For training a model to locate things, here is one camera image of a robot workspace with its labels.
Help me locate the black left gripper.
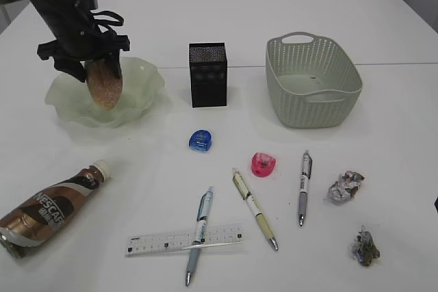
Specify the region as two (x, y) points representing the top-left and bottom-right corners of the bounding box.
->
(37, 11), (130, 83)

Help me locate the sugared bread roll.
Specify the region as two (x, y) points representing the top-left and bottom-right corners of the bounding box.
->
(85, 59), (123, 110)

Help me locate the brown Nescafe coffee bottle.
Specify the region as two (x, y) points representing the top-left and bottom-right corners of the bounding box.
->
(1, 160), (110, 259)

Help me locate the white paper ball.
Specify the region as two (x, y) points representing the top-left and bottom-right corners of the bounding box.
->
(324, 170), (365, 206)

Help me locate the dark paper ball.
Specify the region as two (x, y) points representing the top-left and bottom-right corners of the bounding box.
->
(350, 225), (381, 267)

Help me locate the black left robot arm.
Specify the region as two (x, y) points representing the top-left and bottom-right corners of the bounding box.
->
(1, 0), (130, 82)

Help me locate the pale green wavy glass plate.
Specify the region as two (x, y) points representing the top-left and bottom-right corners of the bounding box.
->
(44, 57), (165, 128)

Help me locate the black mesh pen holder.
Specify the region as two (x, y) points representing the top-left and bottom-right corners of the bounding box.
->
(188, 42), (228, 108)

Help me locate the blue pencil sharpener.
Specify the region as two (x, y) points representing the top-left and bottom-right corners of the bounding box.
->
(188, 129), (212, 152)

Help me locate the blue grip ballpoint pen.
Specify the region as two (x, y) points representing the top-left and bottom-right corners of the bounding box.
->
(185, 187), (214, 287)

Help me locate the pink pencil sharpener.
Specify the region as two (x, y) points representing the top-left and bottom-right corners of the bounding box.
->
(250, 152), (276, 177)

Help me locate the cream grip ballpoint pen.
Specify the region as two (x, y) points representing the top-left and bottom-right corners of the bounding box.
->
(232, 168), (279, 252)

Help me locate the pale green plastic basket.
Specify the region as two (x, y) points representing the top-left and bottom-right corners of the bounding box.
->
(265, 32), (363, 129)

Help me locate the grey grip ballpoint pen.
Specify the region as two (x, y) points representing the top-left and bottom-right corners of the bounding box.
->
(298, 150), (313, 227)

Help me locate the clear plastic ruler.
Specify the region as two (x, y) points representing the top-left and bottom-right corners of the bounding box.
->
(125, 224), (244, 257)

